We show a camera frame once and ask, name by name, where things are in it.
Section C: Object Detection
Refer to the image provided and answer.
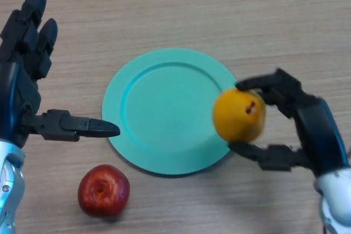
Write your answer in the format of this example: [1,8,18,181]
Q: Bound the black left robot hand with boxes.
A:
[0,0,121,147]

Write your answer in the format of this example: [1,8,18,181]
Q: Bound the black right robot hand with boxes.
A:
[228,67,351,178]

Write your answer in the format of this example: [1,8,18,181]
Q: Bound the red apple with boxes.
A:
[77,164,131,218]

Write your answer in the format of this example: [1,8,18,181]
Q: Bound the yellow pear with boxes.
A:
[212,88,267,143]

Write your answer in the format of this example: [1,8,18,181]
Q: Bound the green round plate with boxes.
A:
[101,48,238,176]

